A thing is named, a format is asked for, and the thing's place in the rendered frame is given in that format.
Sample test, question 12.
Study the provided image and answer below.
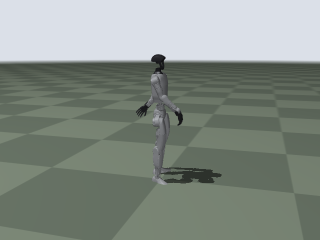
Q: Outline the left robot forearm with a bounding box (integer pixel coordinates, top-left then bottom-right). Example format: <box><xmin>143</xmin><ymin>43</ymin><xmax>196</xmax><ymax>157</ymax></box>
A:
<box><xmin>146</xmin><ymin>94</ymin><xmax>154</xmax><ymax>107</ymax></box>

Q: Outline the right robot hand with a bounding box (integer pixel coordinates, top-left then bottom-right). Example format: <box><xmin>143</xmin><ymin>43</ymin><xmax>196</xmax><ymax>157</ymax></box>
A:
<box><xmin>175</xmin><ymin>111</ymin><xmax>183</xmax><ymax>126</ymax></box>

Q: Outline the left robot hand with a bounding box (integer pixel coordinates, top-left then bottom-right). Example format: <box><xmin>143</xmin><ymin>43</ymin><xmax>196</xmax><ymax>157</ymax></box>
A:
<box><xmin>136</xmin><ymin>101</ymin><xmax>151</xmax><ymax>118</ymax></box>

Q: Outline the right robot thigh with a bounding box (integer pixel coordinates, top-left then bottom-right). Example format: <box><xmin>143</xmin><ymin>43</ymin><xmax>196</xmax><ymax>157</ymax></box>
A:
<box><xmin>152</xmin><ymin>114</ymin><xmax>167</xmax><ymax>154</ymax></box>

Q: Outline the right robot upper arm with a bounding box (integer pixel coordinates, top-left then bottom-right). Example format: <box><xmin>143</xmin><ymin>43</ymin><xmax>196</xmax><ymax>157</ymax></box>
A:
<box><xmin>150</xmin><ymin>76</ymin><xmax>167</xmax><ymax>102</ymax></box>

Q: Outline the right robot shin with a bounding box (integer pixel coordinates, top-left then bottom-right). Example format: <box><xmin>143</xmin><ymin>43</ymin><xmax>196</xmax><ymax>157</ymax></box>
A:
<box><xmin>152</xmin><ymin>147</ymin><xmax>164</xmax><ymax>179</ymax></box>

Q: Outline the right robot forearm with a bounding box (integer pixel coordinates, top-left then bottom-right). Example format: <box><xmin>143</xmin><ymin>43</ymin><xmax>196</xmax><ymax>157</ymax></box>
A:
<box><xmin>161</xmin><ymin>95</ymin><xmax>181</xmax><ymax>114</ymax></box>

